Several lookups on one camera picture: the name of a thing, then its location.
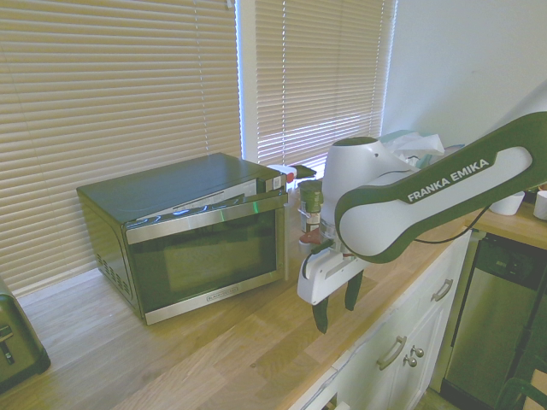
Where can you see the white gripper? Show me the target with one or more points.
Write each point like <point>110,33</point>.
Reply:
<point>322,277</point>

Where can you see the white Franka Emika robot arm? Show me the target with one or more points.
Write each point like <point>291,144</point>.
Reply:
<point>384,222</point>

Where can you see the black stainless microwave body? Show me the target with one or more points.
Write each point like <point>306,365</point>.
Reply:
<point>171,183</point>

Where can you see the small red and silver object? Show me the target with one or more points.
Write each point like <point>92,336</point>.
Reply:
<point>308,238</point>

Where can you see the white kitchen cabinet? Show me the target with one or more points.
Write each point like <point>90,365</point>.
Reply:
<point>410,316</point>

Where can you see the round silver cabinet knob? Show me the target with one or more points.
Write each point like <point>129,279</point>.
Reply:
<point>412,362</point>
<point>420,352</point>

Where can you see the spice jar with dark lid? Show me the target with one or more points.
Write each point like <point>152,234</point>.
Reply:
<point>311,200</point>

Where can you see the stainless steel dishwasher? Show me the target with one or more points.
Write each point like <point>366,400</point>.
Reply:
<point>487,307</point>

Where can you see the crumpled white paper pile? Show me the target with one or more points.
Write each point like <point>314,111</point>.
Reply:
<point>412,145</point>

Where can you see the white ceramic cup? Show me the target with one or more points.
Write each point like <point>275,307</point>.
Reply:
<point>507,204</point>
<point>541,206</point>

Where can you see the narrow cream window blind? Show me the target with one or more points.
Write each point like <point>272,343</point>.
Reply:
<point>320,77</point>

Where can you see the wide cream window blind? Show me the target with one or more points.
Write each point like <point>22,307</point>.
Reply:
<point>107,107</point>

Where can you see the dark green toaster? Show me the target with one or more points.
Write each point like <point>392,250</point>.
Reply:
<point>19,341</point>

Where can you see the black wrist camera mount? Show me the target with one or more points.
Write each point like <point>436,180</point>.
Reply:
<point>321,247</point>

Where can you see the microwave door with steel frame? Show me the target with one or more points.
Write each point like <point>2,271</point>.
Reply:
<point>205,256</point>

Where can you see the green metal chair frame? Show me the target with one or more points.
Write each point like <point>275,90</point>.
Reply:
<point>510,390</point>

